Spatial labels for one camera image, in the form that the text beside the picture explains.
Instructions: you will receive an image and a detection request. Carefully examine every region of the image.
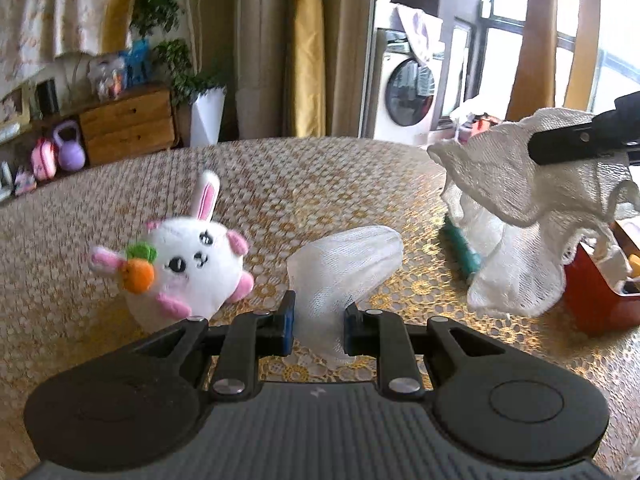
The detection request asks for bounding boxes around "white gauze pouch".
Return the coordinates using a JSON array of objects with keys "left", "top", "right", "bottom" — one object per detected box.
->
[{"left": 286, "top": 226, "right": 404, "bottom": 365}]

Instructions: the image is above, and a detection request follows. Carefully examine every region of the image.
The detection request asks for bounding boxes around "white bunny plush toy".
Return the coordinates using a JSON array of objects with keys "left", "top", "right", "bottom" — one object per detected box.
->
[{"left": 89, "top": 170, "right": 254, "bottom": 333}]

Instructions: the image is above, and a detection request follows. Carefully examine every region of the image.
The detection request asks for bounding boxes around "white mesh cloth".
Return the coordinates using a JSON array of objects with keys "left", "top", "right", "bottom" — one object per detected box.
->
[{"left": 427, "top": 108, "right": 639, "bottom": 316}]

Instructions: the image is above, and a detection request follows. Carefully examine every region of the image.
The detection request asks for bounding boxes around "tan leather chair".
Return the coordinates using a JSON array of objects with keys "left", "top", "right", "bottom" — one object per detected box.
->
[{"left": 506, "top": 0, "right": 601, "bottom": 122}]

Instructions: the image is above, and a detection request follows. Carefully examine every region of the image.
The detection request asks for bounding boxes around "teal white tissue pack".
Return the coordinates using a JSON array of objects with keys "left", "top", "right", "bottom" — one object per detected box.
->
[{"left": 442, "top": 214, "right": 483, "bottom": 283}]

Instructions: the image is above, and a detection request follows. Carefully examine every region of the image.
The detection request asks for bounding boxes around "yellow duck plush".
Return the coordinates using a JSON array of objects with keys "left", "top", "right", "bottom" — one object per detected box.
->
[{"left": 628, "top": 254, "right": 640, "bottom": 278}]

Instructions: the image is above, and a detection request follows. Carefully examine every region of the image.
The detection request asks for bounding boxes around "red bucket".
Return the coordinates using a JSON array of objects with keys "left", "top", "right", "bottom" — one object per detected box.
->
[{"left": 470, "top": 114, "right": 501, "bottom": 136}]

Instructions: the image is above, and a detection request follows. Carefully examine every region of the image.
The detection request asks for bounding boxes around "red storage box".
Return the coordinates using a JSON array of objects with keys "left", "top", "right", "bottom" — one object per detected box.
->
[{"left": 563, "top": 217, "right": 639, "bottom": 336}]

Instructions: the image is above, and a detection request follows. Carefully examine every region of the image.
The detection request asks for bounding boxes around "silver washing machine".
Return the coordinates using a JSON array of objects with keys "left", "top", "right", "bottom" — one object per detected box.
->
[{"left": 370, "top": 29, "right": 445, "bottom": 145}]

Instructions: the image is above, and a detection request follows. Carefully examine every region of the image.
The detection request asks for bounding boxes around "purple towel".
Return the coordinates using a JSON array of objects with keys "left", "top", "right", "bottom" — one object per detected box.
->
[{"left": 396, "top": 4, "right": 442, "bottom": 65}]

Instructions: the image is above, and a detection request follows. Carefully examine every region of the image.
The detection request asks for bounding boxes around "white plant pot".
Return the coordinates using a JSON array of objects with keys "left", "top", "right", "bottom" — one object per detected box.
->
[{"left": 189, "top": 87, "right": 226, "bottom": 148}]

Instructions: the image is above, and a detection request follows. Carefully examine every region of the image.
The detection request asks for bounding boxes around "yellow curtain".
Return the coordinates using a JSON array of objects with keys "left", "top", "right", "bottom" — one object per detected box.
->
[{"left": 288, "top": 0, "right": 326, "bottom": 138}]

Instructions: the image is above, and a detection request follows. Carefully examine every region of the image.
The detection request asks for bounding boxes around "wooden cabinet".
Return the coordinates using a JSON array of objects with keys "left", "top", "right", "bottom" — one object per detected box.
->
[{"left": 78, "top": 84, "right": 177, "bottom": 166}]

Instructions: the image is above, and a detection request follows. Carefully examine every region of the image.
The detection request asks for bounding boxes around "purple kettlebell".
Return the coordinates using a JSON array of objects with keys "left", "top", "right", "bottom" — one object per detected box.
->
[{"left": 52, "top": 119, "right": 87, "bottom": 172}]

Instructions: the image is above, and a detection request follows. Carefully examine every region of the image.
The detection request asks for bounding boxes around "pink small bag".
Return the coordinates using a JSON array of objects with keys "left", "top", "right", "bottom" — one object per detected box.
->
[{"left": 30, "top": 138, "right": 56, "bottom": 182}]

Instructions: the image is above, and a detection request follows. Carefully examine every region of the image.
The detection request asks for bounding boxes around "green potted plant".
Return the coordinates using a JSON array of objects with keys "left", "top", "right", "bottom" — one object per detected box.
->
[{"left": 129, "top": 0, "right": 224, "bottom": 106}]

